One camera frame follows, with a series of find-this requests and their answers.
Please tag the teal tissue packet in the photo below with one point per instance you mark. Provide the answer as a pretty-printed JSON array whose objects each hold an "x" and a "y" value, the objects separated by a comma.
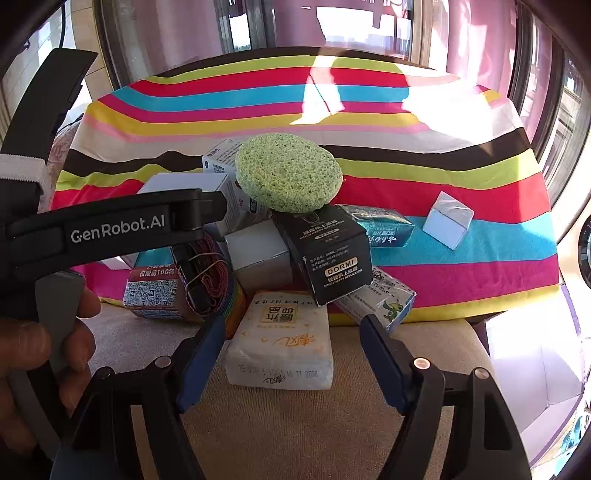
[{"x": 388, "y": 228}]

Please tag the white tissue packet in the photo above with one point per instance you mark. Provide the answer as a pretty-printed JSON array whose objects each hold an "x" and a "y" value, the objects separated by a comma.
[{"x": 281, "y": 350}]

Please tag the white and blue box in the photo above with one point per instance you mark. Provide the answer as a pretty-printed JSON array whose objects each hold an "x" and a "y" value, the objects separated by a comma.
[{"x": 219, "y": 159}]

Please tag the green round sponge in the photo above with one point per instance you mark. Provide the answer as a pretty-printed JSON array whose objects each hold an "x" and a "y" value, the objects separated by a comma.
[{"x": 286, "y": 170}]

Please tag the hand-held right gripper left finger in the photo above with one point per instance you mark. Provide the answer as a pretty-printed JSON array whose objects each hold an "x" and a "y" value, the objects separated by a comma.
[{"x": 203, "y": 364}]

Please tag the white cartoon print box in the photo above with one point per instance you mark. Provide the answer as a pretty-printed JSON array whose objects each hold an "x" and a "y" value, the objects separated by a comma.
[{"x": 383, "y": 300}]

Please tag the orange printed box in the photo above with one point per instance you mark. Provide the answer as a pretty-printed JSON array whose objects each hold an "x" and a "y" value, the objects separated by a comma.
[{"x": 147, "y": 290}]

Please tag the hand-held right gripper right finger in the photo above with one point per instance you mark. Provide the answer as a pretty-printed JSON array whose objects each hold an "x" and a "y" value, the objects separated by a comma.
[{"x": 383, "y": 364}]

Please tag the multicolour striped blanket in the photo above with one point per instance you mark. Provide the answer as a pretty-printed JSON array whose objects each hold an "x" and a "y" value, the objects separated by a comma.
[{"x": 415, "y": 161}]

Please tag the rainbow striped small bag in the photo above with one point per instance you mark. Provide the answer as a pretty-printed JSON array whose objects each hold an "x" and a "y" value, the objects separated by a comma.
[{"x": 221, "y": 286}]

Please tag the black printed box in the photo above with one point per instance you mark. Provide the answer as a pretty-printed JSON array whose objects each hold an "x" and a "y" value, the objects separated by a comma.
[{"x": 323, "y": 258}]

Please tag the small silver white box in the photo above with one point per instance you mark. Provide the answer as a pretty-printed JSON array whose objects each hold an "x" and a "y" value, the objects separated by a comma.
[{"x": 445, "y": 226}]

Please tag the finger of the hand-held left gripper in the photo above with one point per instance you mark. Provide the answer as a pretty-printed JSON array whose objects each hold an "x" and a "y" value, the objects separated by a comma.
[{"x": 201, "y": 207}]

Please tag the plain white box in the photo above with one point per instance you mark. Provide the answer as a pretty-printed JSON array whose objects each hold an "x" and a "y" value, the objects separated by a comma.
[{"x": 258, "y": 258}]

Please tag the person's left hand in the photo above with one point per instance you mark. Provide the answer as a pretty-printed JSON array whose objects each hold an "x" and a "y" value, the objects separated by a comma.
[{"x": 23, "y": 346}]

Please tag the beige cushion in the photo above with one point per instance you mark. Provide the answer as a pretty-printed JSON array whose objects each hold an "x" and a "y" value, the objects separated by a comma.
[{"x": 286, "y": 429}]

